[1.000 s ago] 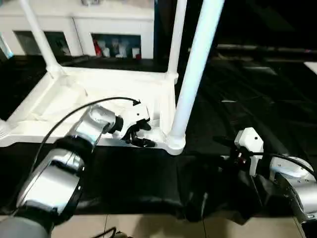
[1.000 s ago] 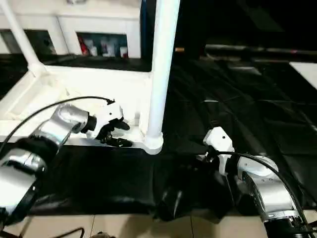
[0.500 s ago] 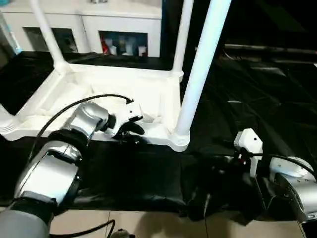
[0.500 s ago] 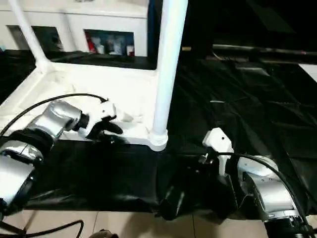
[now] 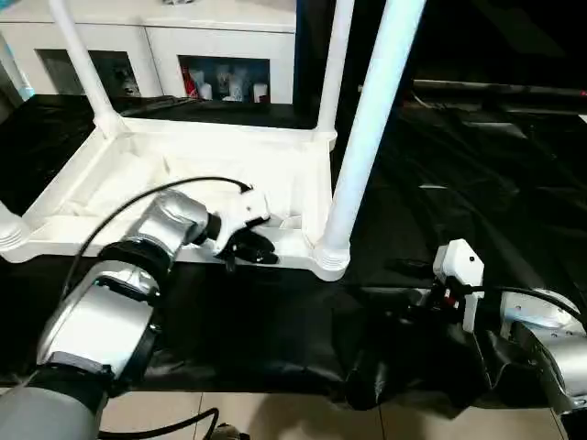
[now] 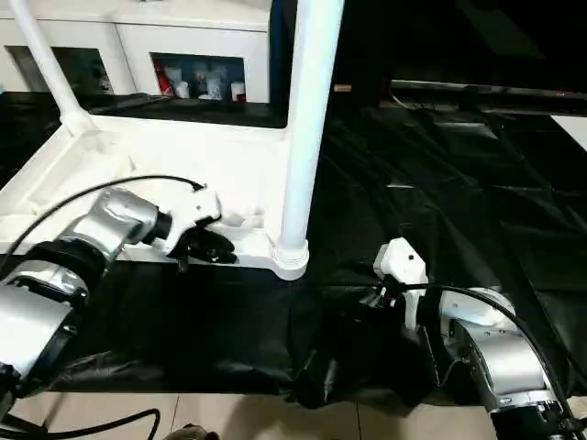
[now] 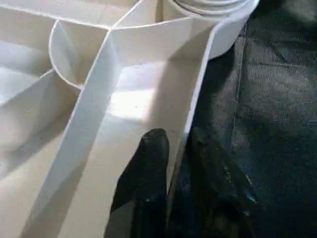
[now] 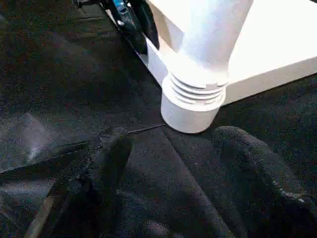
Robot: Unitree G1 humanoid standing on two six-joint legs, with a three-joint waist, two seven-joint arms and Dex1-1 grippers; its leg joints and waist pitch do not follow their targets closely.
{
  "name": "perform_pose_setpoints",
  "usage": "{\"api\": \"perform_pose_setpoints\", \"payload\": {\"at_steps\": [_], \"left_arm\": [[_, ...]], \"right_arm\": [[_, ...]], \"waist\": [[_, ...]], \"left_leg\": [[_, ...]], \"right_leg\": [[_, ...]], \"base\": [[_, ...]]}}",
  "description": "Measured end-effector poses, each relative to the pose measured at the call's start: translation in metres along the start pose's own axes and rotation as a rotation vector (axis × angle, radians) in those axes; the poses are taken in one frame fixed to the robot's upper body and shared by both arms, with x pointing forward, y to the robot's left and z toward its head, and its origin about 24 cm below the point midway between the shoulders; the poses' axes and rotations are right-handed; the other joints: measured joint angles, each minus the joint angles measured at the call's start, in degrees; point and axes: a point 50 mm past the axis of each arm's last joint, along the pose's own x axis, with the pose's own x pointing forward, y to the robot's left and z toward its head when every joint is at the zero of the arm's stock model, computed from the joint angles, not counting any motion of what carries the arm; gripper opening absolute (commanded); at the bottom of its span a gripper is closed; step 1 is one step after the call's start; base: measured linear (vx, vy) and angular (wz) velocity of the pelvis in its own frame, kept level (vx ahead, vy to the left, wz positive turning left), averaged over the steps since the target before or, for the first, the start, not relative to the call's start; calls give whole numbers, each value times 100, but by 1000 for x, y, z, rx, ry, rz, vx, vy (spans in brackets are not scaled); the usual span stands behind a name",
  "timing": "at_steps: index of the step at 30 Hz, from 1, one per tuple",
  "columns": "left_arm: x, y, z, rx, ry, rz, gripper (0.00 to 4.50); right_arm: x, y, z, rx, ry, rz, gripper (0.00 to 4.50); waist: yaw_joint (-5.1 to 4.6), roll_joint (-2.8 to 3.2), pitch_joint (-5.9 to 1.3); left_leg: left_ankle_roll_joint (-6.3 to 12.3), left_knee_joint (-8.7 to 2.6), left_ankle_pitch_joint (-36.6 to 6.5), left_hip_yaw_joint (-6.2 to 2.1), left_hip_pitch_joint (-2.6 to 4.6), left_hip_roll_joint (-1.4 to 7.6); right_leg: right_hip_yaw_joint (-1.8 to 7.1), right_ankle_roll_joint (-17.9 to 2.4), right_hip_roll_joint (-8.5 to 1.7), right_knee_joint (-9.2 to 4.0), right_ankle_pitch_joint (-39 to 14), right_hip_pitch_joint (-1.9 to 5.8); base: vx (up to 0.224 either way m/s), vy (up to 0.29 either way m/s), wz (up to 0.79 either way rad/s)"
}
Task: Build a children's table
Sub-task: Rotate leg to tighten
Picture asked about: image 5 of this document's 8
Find white plastic table top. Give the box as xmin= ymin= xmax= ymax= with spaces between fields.
xmin=0 ymin=117 xmax=351 ymax=281

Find white plastic table leg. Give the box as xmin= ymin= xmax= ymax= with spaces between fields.
xmin=48 ymin=0 xmax=129 ymax=138
xmin=314 ymin=0 xmax=427 ymax=276
xmin=315 ymin=0 xmax=355 ymax=148
xmin=0 ymin=200 xmax=28 ymax=250

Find black table mat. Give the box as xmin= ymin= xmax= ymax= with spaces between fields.
xmin=0 ymin=92 xmax=587 ymax=409

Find black left robot foot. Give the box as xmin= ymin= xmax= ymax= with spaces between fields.
xmin=213 ymin=423 xmax=252 ymax=440

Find white glass door cabinet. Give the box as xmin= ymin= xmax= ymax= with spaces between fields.
xmin=0 ymin=0 xmax=296 ymax=105

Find light blue background object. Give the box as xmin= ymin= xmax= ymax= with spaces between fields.
xmin=0 ymin=57 xmax=36 ymax=104

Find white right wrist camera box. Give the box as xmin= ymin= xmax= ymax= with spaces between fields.
xmin=431 ymin=239 xmax=485 ymax=333

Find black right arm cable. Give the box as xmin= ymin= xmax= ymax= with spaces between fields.
xmin=463 ymin=284 xmax=587 ymax=324

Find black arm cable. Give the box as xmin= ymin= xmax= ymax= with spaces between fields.
xmin=463 ymin=284 xmax=587 ymax=324
xmin=60 ymin=177 xmax=254 ymax=303

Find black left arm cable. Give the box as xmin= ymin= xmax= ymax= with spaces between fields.
xmin=60 ymin=177 xmax=254 ymax=303

